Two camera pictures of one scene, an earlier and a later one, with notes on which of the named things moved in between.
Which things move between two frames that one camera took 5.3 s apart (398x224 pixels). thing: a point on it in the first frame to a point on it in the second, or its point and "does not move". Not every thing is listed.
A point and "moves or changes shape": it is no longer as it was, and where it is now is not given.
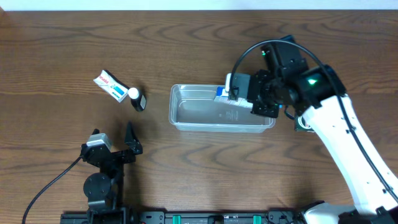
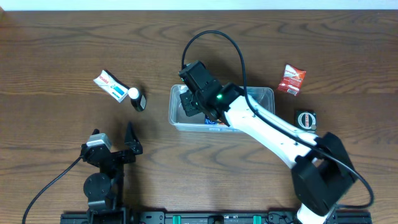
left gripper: x=115 y=155 does not move
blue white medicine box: x=222 y=96 moves or changes shape
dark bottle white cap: x=138 y=99 does not move
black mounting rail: x=196 y=217 does not move
